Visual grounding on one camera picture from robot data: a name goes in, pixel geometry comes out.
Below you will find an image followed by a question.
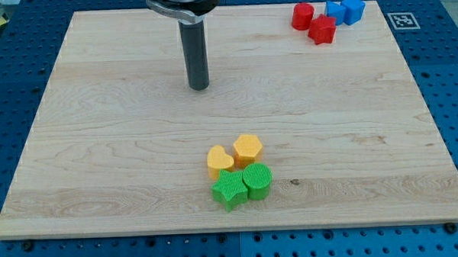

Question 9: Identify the yellow hexagon block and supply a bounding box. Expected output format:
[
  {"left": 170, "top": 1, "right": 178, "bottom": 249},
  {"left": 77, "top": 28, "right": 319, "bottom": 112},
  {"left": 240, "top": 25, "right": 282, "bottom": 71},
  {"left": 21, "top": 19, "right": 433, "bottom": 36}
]
[{"left": 233, "top": 134, "right": 263, "bottom": 169}]

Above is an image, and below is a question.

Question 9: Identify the yellow heart block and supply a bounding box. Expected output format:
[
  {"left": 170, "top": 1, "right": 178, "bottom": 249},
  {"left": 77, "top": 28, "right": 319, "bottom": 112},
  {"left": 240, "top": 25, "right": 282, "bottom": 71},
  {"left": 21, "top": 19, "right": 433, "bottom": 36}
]
[{"left": 206, "top": 145, "right": 235, "bottom": 180}]

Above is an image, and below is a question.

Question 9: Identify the green cylinder block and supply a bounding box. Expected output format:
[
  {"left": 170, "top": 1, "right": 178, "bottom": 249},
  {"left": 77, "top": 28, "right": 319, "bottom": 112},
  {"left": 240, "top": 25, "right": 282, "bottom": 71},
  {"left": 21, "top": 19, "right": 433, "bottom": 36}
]
[{"left": 243, "top": 162, "right": 273, "bottom": 200}]

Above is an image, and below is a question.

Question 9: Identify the green star block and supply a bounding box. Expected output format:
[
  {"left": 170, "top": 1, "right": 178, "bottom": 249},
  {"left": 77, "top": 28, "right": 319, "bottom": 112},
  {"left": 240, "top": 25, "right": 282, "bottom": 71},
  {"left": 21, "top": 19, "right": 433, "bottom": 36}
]
[{"left": 211, "top": 169, "right": 248, "bottom": 213}]

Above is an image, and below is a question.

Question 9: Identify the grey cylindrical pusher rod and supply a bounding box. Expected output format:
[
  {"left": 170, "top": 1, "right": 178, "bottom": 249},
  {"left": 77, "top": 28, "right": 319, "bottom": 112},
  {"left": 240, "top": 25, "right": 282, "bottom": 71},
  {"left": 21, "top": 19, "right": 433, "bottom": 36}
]
[{"left": 179, "top": 21, "right": 209, "bottom": 91}]

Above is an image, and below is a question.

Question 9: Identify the wooden board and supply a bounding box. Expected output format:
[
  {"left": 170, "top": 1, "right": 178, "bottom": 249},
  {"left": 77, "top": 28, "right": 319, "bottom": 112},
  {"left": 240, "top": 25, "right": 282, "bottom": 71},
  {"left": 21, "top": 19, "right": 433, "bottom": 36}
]
[{"left": 0, "top": 1, "right": 458, "bottom": 241}]

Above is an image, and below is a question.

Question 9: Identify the red star block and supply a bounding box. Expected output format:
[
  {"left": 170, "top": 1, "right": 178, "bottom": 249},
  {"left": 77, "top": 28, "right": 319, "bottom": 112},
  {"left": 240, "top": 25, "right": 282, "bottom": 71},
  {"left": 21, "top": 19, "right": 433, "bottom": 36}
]
[{"left": 308, "top": 14, "right": 336, "bottom": 44}]

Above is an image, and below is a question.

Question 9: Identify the red cylinder block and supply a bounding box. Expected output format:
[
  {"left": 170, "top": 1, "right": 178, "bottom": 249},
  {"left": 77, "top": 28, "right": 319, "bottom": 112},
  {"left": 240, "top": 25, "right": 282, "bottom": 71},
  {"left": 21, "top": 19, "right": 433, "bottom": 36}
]
[{"left": 291, "top": 2, "right": 314, "bottom": 31}]

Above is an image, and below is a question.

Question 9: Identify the blue pentagon block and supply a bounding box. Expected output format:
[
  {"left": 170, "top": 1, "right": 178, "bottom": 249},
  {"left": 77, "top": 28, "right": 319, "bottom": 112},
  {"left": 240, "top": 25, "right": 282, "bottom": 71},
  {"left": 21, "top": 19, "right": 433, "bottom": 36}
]
[{"left": 324, "top": 1, "right": 347, "bottom": 25}]

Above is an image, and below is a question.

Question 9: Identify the blue cube block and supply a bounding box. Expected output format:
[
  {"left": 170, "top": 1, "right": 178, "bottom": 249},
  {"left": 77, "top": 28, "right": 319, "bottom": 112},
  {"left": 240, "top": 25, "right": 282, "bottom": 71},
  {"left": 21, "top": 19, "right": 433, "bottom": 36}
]
[{"left": 340, "top": 0, "right": 366, "bottom": 25}]

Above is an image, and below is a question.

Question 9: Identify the fiducial marker tag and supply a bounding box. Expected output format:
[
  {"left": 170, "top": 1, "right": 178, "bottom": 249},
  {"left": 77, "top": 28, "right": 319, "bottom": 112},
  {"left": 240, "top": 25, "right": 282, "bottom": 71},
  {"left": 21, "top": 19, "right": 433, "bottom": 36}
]
[{"left": 388, "top": 11, "right": 421, "bottom": 31}]

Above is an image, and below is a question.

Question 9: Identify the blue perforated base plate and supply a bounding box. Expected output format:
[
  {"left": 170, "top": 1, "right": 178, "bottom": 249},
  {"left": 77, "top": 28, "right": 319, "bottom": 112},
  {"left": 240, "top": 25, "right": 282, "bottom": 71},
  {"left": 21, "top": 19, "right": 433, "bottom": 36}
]
[{"left": 0, "top": 0, "right": 458, "bottom": 257}]

